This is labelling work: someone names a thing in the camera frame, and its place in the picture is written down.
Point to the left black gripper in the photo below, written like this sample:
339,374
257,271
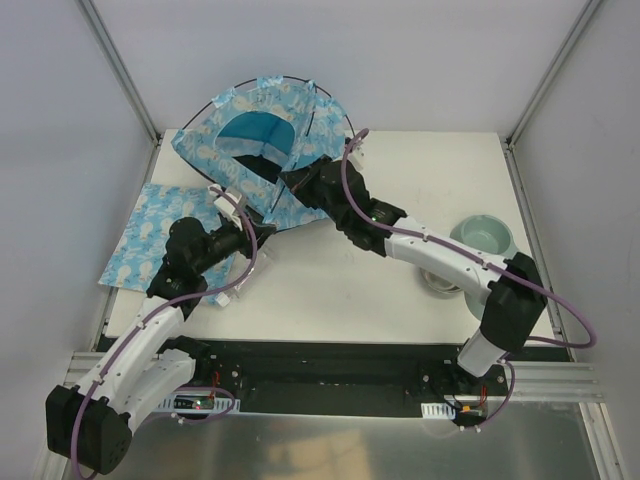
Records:
255,232

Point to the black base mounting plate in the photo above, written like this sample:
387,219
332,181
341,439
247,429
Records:
341,379

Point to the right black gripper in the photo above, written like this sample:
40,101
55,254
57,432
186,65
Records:
304,176

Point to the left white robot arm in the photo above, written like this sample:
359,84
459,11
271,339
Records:
92,423

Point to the blue snowman pet tent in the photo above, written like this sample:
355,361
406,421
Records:
265,150

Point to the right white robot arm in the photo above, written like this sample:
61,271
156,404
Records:
508,288

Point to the stainless steel bowl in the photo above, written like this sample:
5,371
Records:
439,286

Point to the green double pet bowl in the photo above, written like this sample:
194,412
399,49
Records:
487,234

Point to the aluminium frame post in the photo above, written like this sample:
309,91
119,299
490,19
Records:
110,51
578,29

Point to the thin black tent pole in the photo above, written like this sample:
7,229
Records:
270,100

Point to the left aluminium frame post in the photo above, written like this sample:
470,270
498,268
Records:
110,51

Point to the blue snowman tent mat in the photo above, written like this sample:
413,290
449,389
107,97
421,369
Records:
140,250

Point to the right aluminium frame post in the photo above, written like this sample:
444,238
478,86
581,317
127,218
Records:
578,29

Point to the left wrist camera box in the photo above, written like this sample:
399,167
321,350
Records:
228,202

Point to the clear plastic water bottle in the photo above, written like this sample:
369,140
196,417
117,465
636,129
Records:
262,264

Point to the aluminium front rail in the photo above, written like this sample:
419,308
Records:
569,382

